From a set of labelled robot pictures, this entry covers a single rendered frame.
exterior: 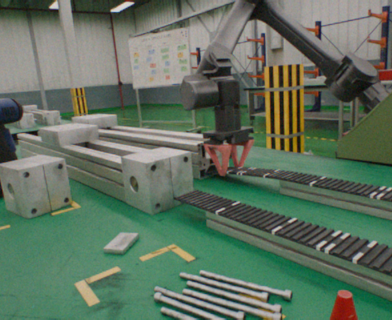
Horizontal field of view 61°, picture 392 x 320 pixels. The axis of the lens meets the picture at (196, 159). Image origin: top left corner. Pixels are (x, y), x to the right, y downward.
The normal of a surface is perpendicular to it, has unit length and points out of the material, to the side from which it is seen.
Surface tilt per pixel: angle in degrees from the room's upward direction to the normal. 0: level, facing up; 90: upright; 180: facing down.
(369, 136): 90
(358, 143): 90
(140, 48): 90
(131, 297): 0
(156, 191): 90
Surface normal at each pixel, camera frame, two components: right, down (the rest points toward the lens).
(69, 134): 0.65, 0.12
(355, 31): -0.81, 0.20
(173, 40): -0.56, 0.23
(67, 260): -0.08, -0.97
